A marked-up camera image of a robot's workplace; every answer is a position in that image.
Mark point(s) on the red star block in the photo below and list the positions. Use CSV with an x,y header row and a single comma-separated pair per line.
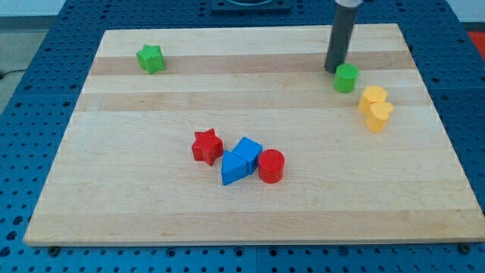
x,y
207,146

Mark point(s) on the green star block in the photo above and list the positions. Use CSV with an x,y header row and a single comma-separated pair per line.
x,y
150,58

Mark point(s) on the blue cube block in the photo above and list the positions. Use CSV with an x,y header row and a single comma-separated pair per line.
x,y
249,150

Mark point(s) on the light wooden board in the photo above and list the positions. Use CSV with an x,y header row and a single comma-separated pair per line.
x,y
124,173

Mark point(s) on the blue triangle block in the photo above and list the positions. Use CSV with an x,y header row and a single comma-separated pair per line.
x,y
233,168

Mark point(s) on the red cylinder block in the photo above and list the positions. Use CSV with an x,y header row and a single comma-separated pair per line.
x,y
271,163

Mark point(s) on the green cylinder block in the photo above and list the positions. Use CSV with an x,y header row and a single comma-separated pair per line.
x,y
345,78

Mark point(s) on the yellow heart block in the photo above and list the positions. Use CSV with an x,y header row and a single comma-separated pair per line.
x,y
378,115

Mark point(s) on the yellow hexagon block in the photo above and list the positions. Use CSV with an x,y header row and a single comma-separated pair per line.
x,y
370,95

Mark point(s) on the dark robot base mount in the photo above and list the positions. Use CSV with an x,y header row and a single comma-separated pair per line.
x,y
251,6

